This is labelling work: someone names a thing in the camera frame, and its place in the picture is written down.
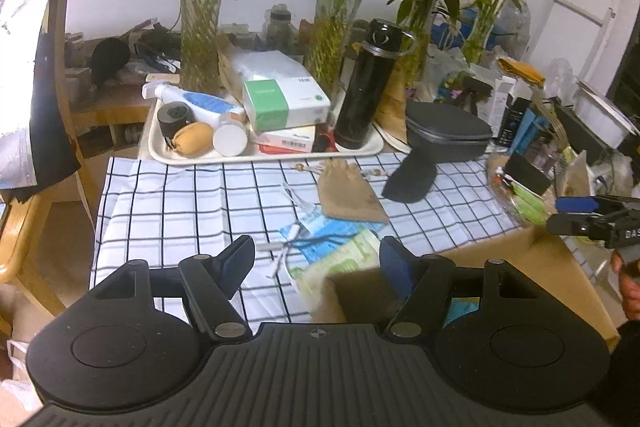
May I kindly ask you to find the blue wet wipes pack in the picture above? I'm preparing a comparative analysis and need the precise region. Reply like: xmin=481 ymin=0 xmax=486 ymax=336
xmin=280 ymin=212 xmax=371 ymax=268

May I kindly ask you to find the wooden chair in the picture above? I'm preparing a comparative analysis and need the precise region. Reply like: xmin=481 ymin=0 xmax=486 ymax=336
xmin=0 ymin=187 xmax=66 ymax=318

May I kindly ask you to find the small black tripod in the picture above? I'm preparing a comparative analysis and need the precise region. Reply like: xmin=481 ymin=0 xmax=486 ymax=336
xmin=450 ymin=74 xmax=496 ymax=108

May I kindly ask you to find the white pot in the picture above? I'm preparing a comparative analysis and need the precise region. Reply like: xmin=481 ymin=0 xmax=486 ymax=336
xmin=572 ymin=79 xmax=640 ymax=150

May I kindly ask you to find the black shelving unit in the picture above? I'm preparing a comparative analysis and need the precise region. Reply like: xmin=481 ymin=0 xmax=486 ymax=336
xmin=607 ymin=42 xmax=640 ymax=108

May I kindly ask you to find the cream plastic tray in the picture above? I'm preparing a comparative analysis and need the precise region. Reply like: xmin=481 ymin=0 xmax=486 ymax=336
xmin=148 ymin=94 xmax=386 ymax=165

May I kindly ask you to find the black slim box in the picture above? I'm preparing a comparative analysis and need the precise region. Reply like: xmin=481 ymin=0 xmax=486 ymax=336
xmin=497 ymin=97 xmax=533 ymax=148

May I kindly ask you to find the black cloth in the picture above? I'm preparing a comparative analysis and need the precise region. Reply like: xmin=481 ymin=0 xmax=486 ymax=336
xmin=382 ymin=149 xmax=437 ymax=204

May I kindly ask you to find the white red flat box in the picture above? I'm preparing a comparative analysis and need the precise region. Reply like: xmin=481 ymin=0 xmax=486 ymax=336
xmin=250 ymin=125 xmax=317 ymax=154

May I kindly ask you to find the blue plastic bag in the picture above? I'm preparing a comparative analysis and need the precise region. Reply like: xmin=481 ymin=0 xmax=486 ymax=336
xmin=432 ymin=7 xmax=501 ymax=50

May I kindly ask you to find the yellow cloth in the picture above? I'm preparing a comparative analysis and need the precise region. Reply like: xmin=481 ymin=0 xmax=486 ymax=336
xmin=497 ymin=57 xmax=546 ymax=85

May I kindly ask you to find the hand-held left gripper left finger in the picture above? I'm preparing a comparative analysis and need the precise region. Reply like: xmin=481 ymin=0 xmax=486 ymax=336
xmin=87 ymin=234 xmax=258 ymax=344

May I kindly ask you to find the white cord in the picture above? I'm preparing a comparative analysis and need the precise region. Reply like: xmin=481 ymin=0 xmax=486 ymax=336
xmin=255 ymin=184 xmax=321 ymax=280

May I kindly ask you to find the white plastic wrapped pack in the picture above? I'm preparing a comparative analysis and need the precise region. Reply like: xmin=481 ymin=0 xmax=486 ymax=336
xmin=220 ymin=49 xmax=313 ymax=95

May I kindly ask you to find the grey hard zip case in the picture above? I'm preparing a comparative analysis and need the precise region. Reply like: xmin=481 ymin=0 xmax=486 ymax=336
xmin=405 ymin=101 xmax=493 ymax=158

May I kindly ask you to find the silver foil board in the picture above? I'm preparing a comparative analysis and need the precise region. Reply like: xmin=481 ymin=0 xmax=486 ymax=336
xmin=0 ymin=0 xmax=88 ymax=202

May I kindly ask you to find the black tape roll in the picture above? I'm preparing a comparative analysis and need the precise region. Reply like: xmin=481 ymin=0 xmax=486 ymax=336
xmin=157 ymin=103 xmax=196 ymax=150

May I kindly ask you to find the white printed plastic bag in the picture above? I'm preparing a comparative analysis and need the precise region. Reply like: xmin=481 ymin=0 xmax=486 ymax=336
xmin=417 ymin=47 xmax=473 ymax=102

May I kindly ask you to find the teal cloth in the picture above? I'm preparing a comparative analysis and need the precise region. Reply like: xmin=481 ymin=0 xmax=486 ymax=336
xmin=450 ymin=299 xmax=478 ymax=323

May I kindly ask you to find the black block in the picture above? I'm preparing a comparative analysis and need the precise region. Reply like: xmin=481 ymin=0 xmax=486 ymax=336
xmin=502 ymin=154 xmax=553 ymax=198

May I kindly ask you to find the white lidded jar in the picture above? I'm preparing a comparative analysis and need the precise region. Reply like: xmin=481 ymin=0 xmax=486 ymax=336
xmin=212 ymin=112 xmax=249 ymax=156

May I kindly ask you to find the person's right hand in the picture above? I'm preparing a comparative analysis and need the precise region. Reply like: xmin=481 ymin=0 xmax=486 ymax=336
xmin=610 ymin=251 xmax=640 ymax=320

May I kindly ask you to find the wooden side table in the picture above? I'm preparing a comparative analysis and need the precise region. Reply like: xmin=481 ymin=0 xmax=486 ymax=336
xmin=65 ymin=82 xmax=156 ymax=158

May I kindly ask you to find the cardboard box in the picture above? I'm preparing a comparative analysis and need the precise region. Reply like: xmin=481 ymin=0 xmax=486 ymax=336
xmin=315 ymin=227 xmax=621 ymax=350

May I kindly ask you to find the black white checked tablecloth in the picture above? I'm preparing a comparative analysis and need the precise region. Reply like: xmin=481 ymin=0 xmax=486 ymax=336
xmin=90 ymin=154 xmax=618 ymax=323

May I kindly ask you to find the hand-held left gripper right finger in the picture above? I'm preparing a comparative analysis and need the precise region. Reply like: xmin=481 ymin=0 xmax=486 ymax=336
xmin=378 ymin=235 xmax=548 ymax=340

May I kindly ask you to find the green white tissue box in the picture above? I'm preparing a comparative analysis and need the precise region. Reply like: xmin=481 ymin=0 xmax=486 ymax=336
xmin=242 ymin=77 xmax=332 ymax=132

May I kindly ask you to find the black round object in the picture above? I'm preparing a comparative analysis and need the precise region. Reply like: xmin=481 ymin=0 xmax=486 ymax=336
xmin=90 ymin=39 xmax=133 ymax=88

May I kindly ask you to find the tan drawstring bag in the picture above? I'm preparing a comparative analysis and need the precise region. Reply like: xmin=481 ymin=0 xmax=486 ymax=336
xmin=317 ymin=158 xmax=390 ymax=224

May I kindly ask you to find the black thermos bottle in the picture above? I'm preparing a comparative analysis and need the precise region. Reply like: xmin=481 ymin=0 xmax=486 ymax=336
xmin=333 ymin=19 xmax=416 ymax=150

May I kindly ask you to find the dark bottle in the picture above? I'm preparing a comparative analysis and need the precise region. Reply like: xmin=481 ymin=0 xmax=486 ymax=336
xmin=265 ymin=4 xmax=293 ymax=52

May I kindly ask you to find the blue box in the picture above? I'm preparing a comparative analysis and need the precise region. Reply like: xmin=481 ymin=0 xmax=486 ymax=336
xmin=510 ymin=109 xmax=551 ymax=155

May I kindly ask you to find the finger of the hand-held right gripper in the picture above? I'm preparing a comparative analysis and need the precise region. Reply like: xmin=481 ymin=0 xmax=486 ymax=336
xmin=546 ymin=212 xmax=611 ymax=239
xmin=555 ymin=196 xmax=601 ymax=214

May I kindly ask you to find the flat ribbon cable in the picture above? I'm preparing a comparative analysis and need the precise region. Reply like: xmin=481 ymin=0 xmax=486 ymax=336
xmin=530 ymin=97 xmax=576 ymax=152

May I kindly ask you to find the green white packet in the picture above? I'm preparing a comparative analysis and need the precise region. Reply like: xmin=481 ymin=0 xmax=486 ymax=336
xmin=290 ymin=227 xmax=383 ymax=295

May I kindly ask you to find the white metal rack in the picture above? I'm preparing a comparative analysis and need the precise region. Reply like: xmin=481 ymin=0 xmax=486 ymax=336
xmin=550 ymin=0 xmax=616 ymax=98

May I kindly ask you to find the green snack packet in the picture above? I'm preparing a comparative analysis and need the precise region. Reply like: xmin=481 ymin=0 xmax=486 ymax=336
xmin=510 ymin=184 xmax=548 ymax=225

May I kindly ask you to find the white carton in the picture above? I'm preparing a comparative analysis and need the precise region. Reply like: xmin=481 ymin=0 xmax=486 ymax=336
xmin=487 ymin=76 xmax=518 ymax=135

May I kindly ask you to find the white blue spray bottle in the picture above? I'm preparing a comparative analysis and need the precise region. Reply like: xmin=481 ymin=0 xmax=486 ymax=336
xmin=141 ymin=82 xmax=246 ymax=128

